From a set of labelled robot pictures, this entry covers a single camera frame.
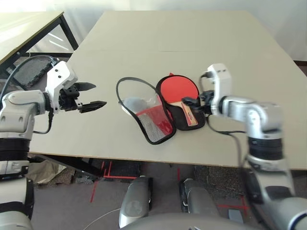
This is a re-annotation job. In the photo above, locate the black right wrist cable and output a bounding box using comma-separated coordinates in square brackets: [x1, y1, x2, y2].
[198, 71, 247, 169]

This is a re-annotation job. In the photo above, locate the beige side table black frame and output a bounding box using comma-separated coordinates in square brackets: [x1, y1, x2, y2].
[0, 11, 80, 80]

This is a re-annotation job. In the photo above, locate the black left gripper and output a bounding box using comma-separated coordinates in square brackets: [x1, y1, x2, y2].
[58, 82, 108, 114]

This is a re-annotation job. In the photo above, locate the grey robot torso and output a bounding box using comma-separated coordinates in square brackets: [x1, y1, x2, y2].
[119, 212, 264, 230]

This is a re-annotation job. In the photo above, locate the red ping-pong paddle wooden handle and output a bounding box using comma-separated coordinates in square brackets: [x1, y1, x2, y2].
[159, 75, 200, 127]

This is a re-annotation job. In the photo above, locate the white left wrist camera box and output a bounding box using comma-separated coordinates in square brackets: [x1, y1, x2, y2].
[45, 60, 79, 115]

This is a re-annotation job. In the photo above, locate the black foam floor tile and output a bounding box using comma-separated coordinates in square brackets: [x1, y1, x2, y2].
[13, 57, 53, 88]

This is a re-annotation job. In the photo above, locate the grey robot right leg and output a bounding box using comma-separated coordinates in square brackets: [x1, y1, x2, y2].
[179, 178, 224, 221]

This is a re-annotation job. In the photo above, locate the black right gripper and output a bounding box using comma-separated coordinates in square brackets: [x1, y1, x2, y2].
[181, 90, 216, 116]

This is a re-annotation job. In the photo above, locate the grey robot left leg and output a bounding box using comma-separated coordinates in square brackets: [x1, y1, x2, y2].
[118, 176, 154, 229]

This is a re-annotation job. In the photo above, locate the grey plush keychain toy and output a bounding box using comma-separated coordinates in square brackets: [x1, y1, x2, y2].
[123, 96, 150, 113]

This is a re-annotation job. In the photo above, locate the black table leg beam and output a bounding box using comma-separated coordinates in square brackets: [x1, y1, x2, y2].
[28, 154, 104, 181]

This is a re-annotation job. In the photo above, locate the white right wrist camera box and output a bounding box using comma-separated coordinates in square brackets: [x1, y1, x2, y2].
[203, 63, 232, 116]

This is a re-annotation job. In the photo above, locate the beige crumpled cloth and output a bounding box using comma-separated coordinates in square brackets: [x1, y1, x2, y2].
[27, 159, 68, 185]

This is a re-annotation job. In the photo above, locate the red black paddle case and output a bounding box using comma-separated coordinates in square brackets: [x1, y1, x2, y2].
[116, 71, 206, 146]

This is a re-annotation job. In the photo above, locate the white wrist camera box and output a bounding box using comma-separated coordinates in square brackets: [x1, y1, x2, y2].
[203, 63, 232, 116]
[45, 60, 79, 115]

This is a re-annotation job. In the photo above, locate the dark speckled floor mat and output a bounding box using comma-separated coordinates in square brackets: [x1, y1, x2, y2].
[194, 165, 246, 200]

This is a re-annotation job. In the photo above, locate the grey robot leg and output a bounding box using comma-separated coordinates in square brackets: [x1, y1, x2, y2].
[118, 176, 154, 229]
[179, 178, 224, 221]

